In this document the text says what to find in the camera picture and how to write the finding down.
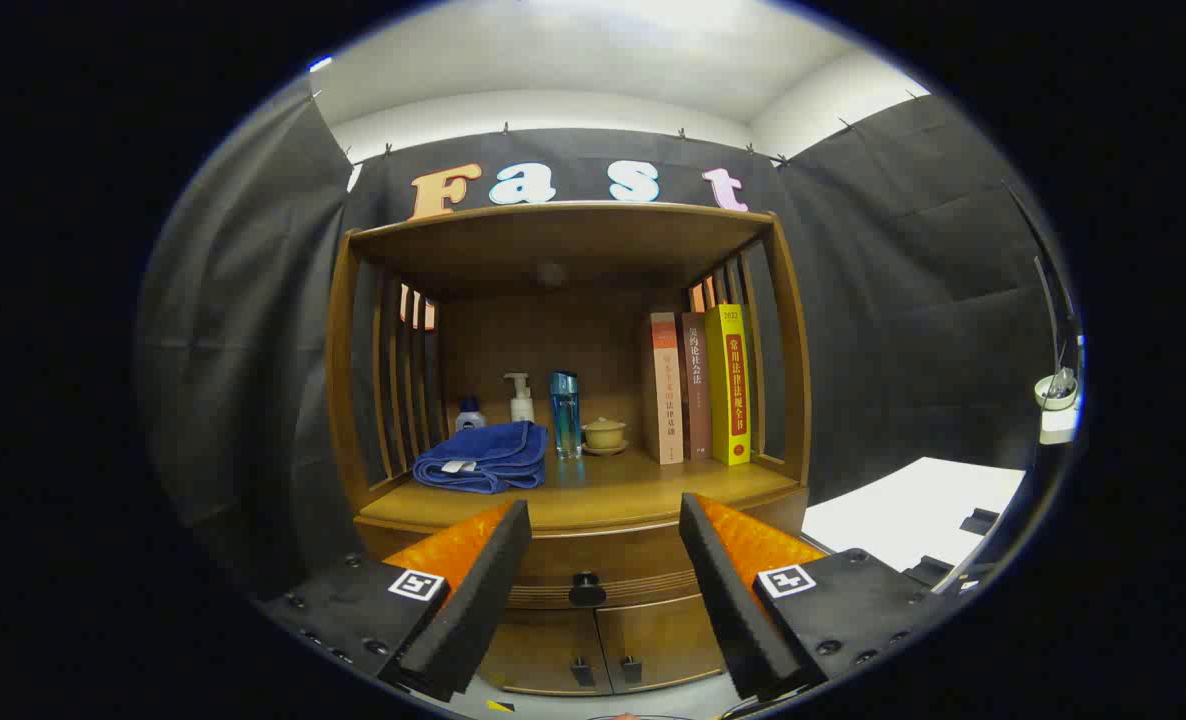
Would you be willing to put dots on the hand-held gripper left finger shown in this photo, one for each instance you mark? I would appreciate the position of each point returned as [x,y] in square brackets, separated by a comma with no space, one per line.
[473,600]

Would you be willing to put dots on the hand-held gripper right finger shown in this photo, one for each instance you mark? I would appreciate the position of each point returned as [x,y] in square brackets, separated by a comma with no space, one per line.
[738,600]

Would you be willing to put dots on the wooden drawer with black knob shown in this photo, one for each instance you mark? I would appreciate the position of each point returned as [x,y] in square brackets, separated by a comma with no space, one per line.
[603,552]

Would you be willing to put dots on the wooden cabinet door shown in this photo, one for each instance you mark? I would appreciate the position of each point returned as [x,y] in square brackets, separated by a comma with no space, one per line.
[663,640]
[538,650]

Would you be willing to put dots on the wooden countertop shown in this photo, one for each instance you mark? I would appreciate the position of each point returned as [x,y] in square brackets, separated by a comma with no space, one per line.
[613,490]

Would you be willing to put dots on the wooden cabinet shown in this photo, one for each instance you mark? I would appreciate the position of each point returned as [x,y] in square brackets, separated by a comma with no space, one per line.
[573,240]

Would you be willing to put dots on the folded blue towel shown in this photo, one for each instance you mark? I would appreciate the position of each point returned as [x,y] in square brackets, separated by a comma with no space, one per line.
[483,455]

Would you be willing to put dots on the small white bottle blue cap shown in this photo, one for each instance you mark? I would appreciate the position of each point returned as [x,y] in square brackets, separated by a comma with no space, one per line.
[469,417]

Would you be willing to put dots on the white table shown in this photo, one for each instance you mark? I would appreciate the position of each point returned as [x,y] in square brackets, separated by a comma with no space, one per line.
[903,510]

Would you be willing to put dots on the white pump bottle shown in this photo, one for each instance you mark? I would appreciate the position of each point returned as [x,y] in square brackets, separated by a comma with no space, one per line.
[521,405]

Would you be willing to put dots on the brown book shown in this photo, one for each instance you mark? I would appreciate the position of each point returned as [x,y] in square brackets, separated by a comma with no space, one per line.
[697,400]

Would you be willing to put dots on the blue glass bottle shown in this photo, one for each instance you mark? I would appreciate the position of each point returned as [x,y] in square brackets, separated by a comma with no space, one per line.
[565,415]

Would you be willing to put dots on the yellow book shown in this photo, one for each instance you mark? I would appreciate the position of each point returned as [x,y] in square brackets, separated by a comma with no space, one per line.
[729,390]

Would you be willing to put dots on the yellow lidded teacup with saucer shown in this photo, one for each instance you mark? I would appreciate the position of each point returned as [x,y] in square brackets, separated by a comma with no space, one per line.
[604,435]

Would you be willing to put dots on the beige book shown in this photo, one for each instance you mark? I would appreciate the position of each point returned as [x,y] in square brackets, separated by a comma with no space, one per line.
[665,400]

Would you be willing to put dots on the small black bracket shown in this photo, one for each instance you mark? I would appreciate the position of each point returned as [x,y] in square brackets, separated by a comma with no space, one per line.
[928,571]
[980,521]

